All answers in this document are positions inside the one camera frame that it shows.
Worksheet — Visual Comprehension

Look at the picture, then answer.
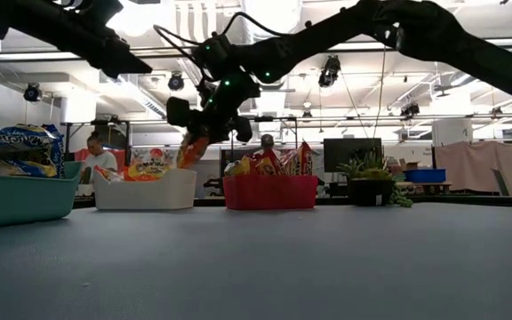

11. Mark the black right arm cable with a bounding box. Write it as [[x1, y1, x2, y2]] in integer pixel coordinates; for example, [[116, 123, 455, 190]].
[[153, 12, 284, 81]]

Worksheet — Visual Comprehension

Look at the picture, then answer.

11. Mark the teal plastic bin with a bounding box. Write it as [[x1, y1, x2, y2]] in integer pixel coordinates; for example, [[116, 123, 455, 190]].
[[0, 140, 84, 230]]

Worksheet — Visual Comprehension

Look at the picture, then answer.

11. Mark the wooden side table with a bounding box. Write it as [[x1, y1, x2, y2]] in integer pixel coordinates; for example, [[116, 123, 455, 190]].
[[393, 180, 453, 196]]

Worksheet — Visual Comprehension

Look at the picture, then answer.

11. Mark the white pillar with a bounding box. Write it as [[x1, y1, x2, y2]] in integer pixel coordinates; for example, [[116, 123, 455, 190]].
[[431, 117, 474, 148]]

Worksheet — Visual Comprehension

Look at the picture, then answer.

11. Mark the white plastic bin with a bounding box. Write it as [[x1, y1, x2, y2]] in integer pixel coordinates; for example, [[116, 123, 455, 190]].
[[92, 167, 198, 212]]

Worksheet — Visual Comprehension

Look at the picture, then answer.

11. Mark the pink plastic bin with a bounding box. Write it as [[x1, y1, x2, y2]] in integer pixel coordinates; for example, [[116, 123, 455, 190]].
[[222, 173, 319, 212]]

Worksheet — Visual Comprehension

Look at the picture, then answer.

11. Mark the black monitor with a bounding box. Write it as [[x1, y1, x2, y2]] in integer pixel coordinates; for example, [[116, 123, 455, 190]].
[[323, 137, 384, 173]]

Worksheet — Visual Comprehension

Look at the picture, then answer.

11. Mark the green succulent in black pot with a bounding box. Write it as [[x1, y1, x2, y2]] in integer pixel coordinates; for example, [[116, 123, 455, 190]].
[[337, 149, 415, 209]]

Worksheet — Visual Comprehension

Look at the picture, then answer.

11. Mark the beige hanging cloth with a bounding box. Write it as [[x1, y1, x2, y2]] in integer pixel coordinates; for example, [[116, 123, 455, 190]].
[[433, 140, 512, 197]]

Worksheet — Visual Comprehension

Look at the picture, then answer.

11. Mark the brown cardboard box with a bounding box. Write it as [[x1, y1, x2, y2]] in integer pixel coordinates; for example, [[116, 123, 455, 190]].
[[391, 158, 422, 172]]

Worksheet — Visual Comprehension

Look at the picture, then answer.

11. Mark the blue storage tub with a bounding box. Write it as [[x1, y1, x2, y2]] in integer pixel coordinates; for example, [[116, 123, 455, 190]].
[[404, 167, 448, 184]]

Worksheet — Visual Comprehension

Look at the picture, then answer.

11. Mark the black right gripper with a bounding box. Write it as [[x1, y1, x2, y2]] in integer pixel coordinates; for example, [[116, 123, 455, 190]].
[[165, 34, 261, 143]]

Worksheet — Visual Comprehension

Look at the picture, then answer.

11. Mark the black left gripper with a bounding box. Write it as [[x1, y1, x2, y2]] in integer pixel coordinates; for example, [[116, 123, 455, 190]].
[[51, 0, 153, 80]]

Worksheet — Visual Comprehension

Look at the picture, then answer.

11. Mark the black metal frame stand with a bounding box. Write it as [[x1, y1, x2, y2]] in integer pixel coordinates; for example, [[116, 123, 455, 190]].
[[60, 116, 135, 156]]

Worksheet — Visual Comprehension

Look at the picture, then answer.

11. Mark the black ceiling camera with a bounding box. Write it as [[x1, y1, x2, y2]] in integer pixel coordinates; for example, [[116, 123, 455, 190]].
[[22, 81, 44, 102], [317, 53, 342, 88], [167, 72, 186, 92], [399, 100, 421, 119]]

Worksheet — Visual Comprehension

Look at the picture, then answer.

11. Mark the orange chicken ramen pack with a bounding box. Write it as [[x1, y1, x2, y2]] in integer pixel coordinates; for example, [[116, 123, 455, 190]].
[[92, 164, 124, 184], [124, 148, 180, 182], [175, 132, 212, 171]]

